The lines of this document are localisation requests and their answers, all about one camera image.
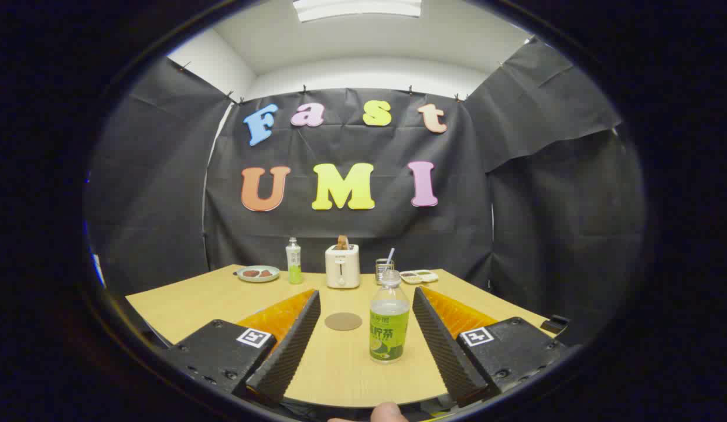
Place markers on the pale green plate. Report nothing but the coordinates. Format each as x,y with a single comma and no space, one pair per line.
258,278

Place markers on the black table clamp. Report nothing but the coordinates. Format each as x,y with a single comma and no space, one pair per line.
555,325

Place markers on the green label juice bottle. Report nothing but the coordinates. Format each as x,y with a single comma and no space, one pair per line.
389,334

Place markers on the ceiling light panel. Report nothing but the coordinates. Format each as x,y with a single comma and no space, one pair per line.
357,8

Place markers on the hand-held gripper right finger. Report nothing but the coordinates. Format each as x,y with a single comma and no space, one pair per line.
442,351

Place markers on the white toaster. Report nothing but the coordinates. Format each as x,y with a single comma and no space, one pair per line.
342,269

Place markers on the metal mesh holder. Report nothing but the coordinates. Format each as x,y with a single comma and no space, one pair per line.
381,266

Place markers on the wooden table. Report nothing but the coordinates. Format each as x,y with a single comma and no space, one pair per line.
345,375

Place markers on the white divided dish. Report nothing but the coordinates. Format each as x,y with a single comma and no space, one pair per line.
419,276

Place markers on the small capped green bottle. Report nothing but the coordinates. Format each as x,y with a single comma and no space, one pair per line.
294,264

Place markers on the bread slice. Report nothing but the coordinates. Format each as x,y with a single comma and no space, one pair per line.
343,241

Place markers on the round brown coaster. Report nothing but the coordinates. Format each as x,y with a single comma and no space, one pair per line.
343,322

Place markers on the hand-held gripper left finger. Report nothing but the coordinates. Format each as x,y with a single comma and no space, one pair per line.
293,351

